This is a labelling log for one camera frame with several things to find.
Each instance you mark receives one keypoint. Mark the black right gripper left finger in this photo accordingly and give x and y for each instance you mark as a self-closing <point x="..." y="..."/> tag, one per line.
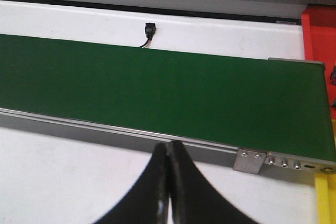
<point x="148" y="199"/>

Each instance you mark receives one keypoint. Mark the yellow plate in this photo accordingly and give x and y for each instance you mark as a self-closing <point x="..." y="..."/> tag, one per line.
<point x="325" y="190"/>

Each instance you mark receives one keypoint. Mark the black cable connector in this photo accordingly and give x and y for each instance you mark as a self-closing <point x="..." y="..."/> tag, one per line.
<point x="149" y="30"/>

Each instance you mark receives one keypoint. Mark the red plate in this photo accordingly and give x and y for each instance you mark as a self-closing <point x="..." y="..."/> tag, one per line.
<point x="318" y="25"/>

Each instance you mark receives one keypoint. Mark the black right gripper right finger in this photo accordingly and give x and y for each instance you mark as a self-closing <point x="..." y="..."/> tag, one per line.
<point x="193" y="198"/>

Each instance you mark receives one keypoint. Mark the red mushroom push button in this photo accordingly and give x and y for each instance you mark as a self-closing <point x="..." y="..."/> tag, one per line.
<point x="333" y="76"/>

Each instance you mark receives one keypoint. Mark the green conveyor belt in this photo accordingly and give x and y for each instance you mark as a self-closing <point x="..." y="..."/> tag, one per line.
<point x="271" y="105"/>

